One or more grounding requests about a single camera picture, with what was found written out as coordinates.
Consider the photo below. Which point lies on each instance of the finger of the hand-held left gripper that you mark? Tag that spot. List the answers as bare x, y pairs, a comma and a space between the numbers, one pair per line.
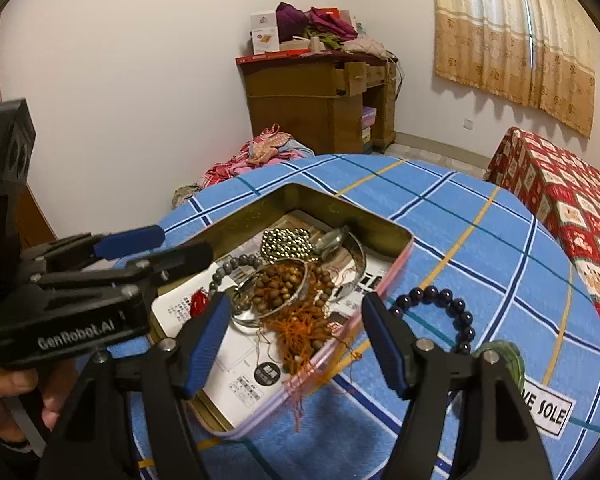
180, 260
130, 241

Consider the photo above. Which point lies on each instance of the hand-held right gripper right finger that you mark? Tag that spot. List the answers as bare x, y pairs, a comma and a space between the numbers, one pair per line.
385, 350

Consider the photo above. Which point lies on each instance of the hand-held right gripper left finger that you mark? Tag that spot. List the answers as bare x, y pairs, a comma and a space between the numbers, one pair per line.
207, 345

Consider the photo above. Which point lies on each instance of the silver bangle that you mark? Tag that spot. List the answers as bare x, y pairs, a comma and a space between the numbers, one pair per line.
240, 317
358, 265

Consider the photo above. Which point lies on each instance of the rectangular metal tin box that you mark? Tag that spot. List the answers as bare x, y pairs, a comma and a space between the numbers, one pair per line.
300, 200

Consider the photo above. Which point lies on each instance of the person's left forearm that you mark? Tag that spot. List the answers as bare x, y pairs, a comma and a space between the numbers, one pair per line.
2, 462

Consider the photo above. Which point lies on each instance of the person's left hand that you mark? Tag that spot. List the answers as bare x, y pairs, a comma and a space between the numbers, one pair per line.
10, 382

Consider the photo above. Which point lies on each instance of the printed paper sheet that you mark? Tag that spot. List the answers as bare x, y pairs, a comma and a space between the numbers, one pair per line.
240, 395

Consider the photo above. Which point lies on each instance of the green jade bangle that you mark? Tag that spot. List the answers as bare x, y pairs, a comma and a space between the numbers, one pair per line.
512, 355

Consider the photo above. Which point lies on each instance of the pile of clothes on floor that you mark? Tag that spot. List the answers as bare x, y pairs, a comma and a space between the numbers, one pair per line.
260, 157

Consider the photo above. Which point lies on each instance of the blue plaid tablecloth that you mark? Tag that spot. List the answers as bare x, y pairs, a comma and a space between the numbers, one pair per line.
455, 220

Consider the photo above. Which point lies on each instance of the brown wooden desk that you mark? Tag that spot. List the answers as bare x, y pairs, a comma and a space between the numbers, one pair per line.
300, 105

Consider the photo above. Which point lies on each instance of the long flat red box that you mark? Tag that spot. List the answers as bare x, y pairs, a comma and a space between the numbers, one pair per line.
270, 56

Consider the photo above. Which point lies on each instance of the plastic drawer box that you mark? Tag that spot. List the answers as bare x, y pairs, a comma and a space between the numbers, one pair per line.
369, 122

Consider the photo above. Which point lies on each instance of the bed with red printed bedspread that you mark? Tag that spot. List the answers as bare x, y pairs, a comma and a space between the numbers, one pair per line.
555, 185

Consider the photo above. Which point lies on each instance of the white cardboard box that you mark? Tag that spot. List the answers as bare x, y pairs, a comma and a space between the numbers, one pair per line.
265, 32

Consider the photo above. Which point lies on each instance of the purple quilted cloth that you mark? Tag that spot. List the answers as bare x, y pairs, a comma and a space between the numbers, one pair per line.
291, 17

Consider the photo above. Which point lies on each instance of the pile of clothes on desk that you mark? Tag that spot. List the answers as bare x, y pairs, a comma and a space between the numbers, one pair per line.
340, 30

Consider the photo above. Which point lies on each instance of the beige patterned window curtain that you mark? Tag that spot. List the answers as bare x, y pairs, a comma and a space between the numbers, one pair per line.
510, 25

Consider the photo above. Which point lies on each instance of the white wall socket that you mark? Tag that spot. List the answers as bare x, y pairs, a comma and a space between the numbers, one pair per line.
467, 122

